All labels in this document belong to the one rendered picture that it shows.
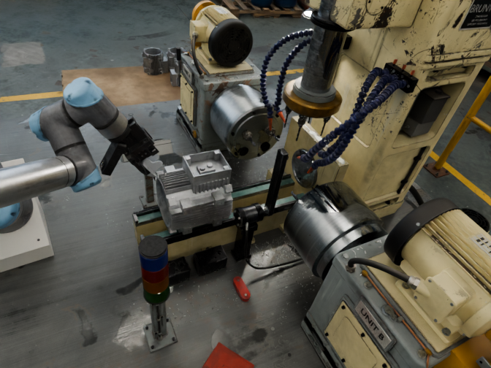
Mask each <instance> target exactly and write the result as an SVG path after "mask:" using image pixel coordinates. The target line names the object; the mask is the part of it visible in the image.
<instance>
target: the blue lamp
mask: <svg viewBox="0 0 491 368"><path fill-rule="evenodd" d="M139 256H140V265H141V267H142V268H143V269H144V270H146V271H149V272H157V271H159V270H161V269H163V268H165V266H166V265H167V262H168V247H167V251H166V253H165V254H164V255H163V256H161V257H159V258H155V259H149V258H145V257H143V256H141V255H140V253H139Z"/></svg>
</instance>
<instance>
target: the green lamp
mask: <svg viewBox="0 0 491 368"><path fill-rule="evenodd" d="M143 290H144V295H145V298H146V299H147V300H148V301H149V302H152V303H159V302H163V301H164V300H165V299H166V298H167V297H168V295H169V292H170V286H169V285H168V286H167V288H166V289H165V290H164V291H163V292H161V293H159V294H150V293H148V292H147V291H146V290H145V289H144V288H143Z"/></svg>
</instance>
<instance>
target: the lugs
mask: <svg viewBox="0 0 491 368"><path fill-rule="evenodd" d="M155 173H156V178H158V177H159V174H163V173H164V172H163V171H159V172H155ZM230 192H233V190H232V184H229V185H224V193H230ZM167 204H168V207H172V206H175V205H177V204H176V200H175V197H171V198H168V199H167ZM167 228H168V227H167ZM168 232H169V233H170V234H172V233H175V232H177V230H174V231H172V230H171V228H168Z"/></svg>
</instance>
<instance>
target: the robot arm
mask: <svg viewBox="0 0 491 368"><path fill-rule="evenodd" d="M63 96H64V99H62V100H59V101H57V102H55V103H53V104H51V105H49V106H46V107H43V108H42V109H40V110H38V111H36V112H35V113H34V114H32V115H31V117H30V118H29V126H30V129H31V131H32V132H33V133H35V134H36V137H37V138H38V139H40V140H42V141H44V142H48V141H49V142H50V144H51V146H52V148H53V151H54V153H55V155H56V157H52V158H45V159H42V160H38V161H32V162H28V163H24V164H18V165H14V166H8V167H3V166H2V164H1V162H0V234H4V233H10V232H13V231H16V230H18V229H20V228H22V227H23V226H24V225H26V224H27V222H28V221H29V219H30V218H31V215H32V212H33V202H32V198H34V197H38V196H41V195H44V194H47V193H50V192H53V191H57V190H60V189H62V188H66V187H70V188H72V190H73V191H74V192H76V193H77V192H80V191H83V190H85V189H88V188H91V187H93V186H95V185H98V184H100V182H101V181H102V178H101V175H100V173H99V170H98V166H97V165H96V164H95V162H94V160H93V157H92V155H91V153H90V151H89V149H88V146H87V144H86V143H85V140H84V138H83V135H82V134H81V131H80V129H79V128H80V127H81V126H84V125H85V124H87V123H90V124H91V125H92V126H93V127H94V128H95V129H96V130H97V131H98V132H99V133H100V134H101V135H102V136H103V137H104V138H106V139H108V140H109V141H110V142H111V144H110V146H109V147H108V149H107V152H106V153H105V155H104V158H103V159H102V161H101V163H100V165H99V168H100V169H101V173H102V175H109V176H110V175H111V174H112V173H113V170H114V168H115V167H116V165H117V163H118V161H119V159H120V158H121V156H122V154H124V155H125V157H126V158H127V160H128V161H129V162H130V163H131V164H132V165H134V166H135V167H136V168H137V169H138V170H139V171H140V172H142V173H143V174H144V175H147V176H150V177H156V173H155V172H156V171H157V170H158V169H159V168H160V167H161V166H162V162H161V161H157V160H158V159H159V154H157V153H159V151H158V150H157V148H156V147H155V146H154V144H155V143H154V142H153V140H152V139H153V137H152V136H151V135H150V134H149V133H148V132H147V131H146V130H145V129H144V128H143V127H140V126H139V125H138V124H137V122H136V120H135V119H134V118H133V116H131V117H129V118H127V119H126V117H125V116H124V115H123V114H122V113H121V112H120V110H119V109H118V108H117V107H116V106H115V105H114V104H113V103H112V102H111V101H110V100H109V99H108V98H107V97H106V95H105V94H104V93H103V91H102V89H101V88H99V87H97V86H96V85H95V84H94V83H93V82H92V81H91V80H90V79H89V78H87V77H79V78H77V79H75V80H73V81H72V82H71V83H70V84H68V86H67V87H65V89H64V92H63ZM154 149H156V150H155V151H153V150H154Z"/></svg>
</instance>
